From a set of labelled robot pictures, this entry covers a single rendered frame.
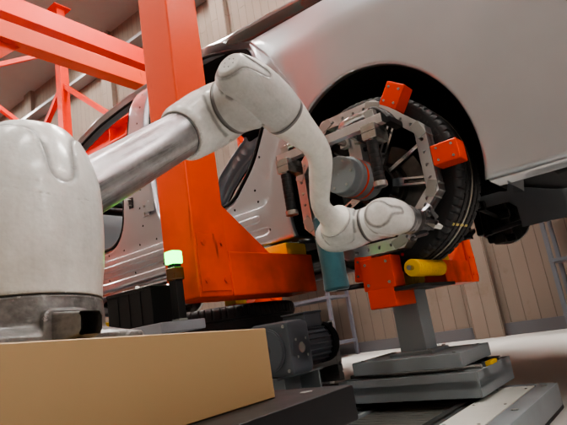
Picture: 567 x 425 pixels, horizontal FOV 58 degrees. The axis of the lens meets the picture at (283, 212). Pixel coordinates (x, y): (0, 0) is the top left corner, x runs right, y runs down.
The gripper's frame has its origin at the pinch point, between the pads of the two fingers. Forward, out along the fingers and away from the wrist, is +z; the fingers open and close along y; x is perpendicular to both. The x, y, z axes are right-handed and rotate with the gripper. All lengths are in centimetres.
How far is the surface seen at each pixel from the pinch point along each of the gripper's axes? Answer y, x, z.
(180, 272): -44, 37, -61
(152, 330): -58, 29, -69
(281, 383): -67, 7, -27
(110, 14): -37, 866, 350
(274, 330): -52, 16, -31
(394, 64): 42, 47, 6
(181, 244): -45, 55, -47
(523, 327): -95, 14, 384
